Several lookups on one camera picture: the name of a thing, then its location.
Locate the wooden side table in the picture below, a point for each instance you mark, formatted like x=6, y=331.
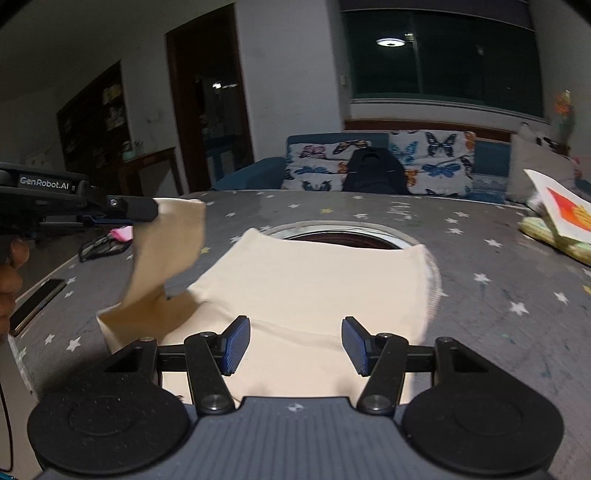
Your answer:
x=147, y=168

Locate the dark wooden door frame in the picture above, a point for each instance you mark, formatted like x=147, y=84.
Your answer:
x=207, y=97

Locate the cream cloth garment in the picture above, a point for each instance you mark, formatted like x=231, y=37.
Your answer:
x=295, y=300

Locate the star-patterned grey table cover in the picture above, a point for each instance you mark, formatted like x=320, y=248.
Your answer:
x=485, y=258

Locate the dark wooden bookshelf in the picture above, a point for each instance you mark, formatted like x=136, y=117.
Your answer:
x=94, y=120

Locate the grey pillow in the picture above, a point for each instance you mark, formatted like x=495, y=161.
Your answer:
x=538, y=168

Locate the black backpack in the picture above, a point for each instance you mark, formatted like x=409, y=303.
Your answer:
x=375, y=171

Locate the red and white paper booklet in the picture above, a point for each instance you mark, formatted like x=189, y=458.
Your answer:
x=561, y=203

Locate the black pencil case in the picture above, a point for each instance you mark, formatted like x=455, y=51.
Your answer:
x=104, y=247

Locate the dark window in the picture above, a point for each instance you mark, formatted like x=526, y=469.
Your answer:
x=441, y=53

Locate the butterfly print cushion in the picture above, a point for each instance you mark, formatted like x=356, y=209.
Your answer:
x=383, y=161

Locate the pink small object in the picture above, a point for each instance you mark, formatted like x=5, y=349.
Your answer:
x=122, y=233

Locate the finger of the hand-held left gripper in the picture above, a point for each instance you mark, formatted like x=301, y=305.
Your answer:
x=131, y=208

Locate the person's left hand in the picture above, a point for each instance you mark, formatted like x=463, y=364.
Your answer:
x=10, y=277

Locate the black smartphone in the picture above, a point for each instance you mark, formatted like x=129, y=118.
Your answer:
x=38, y=305

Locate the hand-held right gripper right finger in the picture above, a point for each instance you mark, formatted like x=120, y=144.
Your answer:
x=354, y=344

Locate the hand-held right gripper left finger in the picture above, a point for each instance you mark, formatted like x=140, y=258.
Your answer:
x=236, y=344

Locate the blue sofa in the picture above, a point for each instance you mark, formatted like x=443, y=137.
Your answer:
x=258, y=173

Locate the green patterned cushion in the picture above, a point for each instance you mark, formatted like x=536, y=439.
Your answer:
x=554, y=237

